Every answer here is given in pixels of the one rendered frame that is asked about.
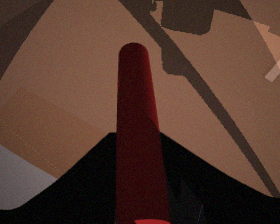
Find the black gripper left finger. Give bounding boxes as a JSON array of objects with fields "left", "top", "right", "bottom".
[{"left": 0, "top": 132, "right": 116, "bottom": 224}]

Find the dark red peg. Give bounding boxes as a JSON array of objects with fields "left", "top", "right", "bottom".
[{"left": 115, "top": 43, "right": 172, "bottom": 224}]

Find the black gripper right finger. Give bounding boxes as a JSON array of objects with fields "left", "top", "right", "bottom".
[{"left": 160, "top": 132, "right": 280, "bottom": 224}]

